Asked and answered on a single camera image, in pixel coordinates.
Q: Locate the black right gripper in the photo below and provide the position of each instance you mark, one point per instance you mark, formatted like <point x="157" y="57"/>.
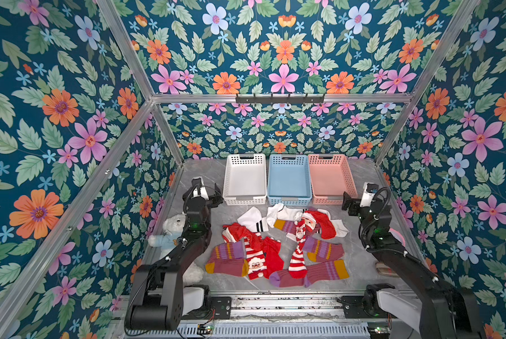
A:
<point x="352" y="203"/>

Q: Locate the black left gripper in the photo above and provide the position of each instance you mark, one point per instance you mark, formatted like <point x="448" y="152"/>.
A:
<point x="210" y="200"/>

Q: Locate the red white striped santa sock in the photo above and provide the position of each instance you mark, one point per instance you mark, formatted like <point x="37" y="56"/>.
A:
<point x="297" y="268"/>

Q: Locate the red santa face sock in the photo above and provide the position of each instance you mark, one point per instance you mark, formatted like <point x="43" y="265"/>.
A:
<point x="313" y="219"/>

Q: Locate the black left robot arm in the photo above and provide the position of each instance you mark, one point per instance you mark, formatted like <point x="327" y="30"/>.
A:
<point x="157" y="296"/>

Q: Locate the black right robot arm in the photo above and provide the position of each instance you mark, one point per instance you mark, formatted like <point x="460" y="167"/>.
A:
<point x="439" y="309"/>

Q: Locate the white plastic basket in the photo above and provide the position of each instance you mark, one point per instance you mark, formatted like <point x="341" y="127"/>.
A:
<point x="245" y="182"/>

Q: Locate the pink plastic basket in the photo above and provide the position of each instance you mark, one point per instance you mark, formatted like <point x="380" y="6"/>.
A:
<point x="331" y="178"/>

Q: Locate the light blue plastic basket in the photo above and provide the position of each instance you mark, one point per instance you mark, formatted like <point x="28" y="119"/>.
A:
<point x="289" y="180"/>

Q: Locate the pink alarm clock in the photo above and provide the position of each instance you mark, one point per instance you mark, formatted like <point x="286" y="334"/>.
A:
<point x="395" y="237"/>

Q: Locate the white teddy bear blue sweater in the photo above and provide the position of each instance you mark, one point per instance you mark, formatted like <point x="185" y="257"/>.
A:
<point x="168" y="240"/>

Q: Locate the white sock far right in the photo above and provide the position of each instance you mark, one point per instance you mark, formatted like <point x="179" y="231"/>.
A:
<point x="340" y="229"/>

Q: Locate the plaid beige pouch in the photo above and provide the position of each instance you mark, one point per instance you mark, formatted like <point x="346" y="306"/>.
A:
<point x="383" y="270"/>

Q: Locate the white sock black stripes left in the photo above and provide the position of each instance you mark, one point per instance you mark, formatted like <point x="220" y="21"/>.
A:
<point x="254" y="221"/>

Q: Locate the white sock black stripes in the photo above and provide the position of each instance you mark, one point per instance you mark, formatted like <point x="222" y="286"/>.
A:
<point x="282" y="212"/>
<point x="254" y="221"/>

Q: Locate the purple striped sock left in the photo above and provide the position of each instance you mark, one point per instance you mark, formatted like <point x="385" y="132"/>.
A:
<point x="229" y="259"/>

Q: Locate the purple striped sock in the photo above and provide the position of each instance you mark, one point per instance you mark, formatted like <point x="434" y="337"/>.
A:
<point x="286" y="226"/>
<point x="229" y="259"/>
<point x="326" y="271"/>
<point x="319" y="251"/>

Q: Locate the purple striped sock middle right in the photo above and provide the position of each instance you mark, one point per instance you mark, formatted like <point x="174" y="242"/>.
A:
<point x="319" y="251"/>

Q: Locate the purple striped sock bottom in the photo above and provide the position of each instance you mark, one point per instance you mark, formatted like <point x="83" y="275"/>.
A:
<point x="326" y="271"/>

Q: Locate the white sock black stripes right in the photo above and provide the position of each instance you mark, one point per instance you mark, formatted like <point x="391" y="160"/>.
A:
<point x="282" y="212"/>

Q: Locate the purple striped sock upper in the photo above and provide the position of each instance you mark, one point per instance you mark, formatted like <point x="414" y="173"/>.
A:
<point x="286" y="226"/>

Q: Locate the plain red sock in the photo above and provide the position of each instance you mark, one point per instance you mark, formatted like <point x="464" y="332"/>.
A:
<point x="271" y="247"/>

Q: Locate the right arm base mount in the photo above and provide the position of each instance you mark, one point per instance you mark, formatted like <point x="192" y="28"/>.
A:
<point x="354" y="307"/>

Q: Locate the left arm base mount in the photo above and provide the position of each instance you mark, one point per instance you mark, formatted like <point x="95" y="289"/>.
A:
<point x="213" y="308"/>

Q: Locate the black hook rail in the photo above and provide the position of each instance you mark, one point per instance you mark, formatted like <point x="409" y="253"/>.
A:
<point x="269" y="99"/>

